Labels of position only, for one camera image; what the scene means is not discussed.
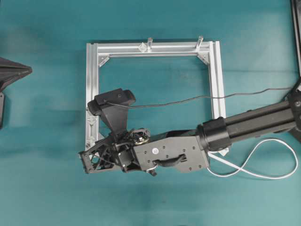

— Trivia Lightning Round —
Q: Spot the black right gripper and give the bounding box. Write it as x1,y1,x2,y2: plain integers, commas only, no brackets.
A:
79,128,150,174

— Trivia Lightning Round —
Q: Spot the white ethernet cable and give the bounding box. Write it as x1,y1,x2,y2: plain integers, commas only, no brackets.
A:
206,138,297,179

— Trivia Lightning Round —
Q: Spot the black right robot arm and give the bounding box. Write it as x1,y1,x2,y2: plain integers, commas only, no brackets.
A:
79,82,301,175

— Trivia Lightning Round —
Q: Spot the black stand upper right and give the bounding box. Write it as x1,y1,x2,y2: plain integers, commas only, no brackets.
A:
291,0,301,76

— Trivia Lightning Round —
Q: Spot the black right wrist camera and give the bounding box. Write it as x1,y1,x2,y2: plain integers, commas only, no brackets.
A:
87,88,136,137

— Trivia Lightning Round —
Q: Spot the thin black camera cable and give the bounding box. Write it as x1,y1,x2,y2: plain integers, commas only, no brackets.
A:
103,87,294,109

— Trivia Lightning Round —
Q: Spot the aluminium extrusion frame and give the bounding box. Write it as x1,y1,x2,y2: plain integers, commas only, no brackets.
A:
86,41,229,156

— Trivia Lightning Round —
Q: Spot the clear pin on frame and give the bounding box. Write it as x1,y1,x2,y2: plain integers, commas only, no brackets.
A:
147,38,153,51
196,35,204,51

